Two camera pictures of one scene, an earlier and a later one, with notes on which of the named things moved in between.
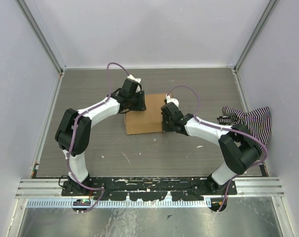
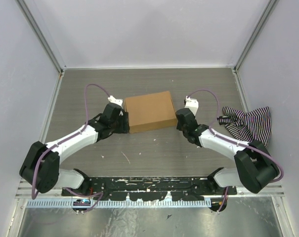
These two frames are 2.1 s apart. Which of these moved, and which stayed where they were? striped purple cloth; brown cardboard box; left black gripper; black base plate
Moved: left black gripper
Stayed: striped purple cloth; black base plate; brown cardboard box
